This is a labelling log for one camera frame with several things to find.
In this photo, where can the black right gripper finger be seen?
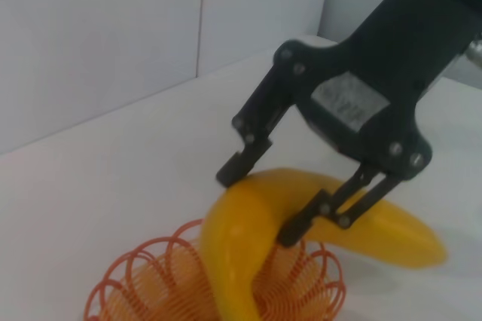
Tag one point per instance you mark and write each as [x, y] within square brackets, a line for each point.
[301, 227]
[260, 117]

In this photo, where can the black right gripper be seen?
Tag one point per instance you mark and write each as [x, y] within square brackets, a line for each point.
[399, 46]

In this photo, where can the yellow banana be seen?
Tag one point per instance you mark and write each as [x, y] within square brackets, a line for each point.
[244, 223]

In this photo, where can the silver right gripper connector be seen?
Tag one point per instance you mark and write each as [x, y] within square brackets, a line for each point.
[476, 49]

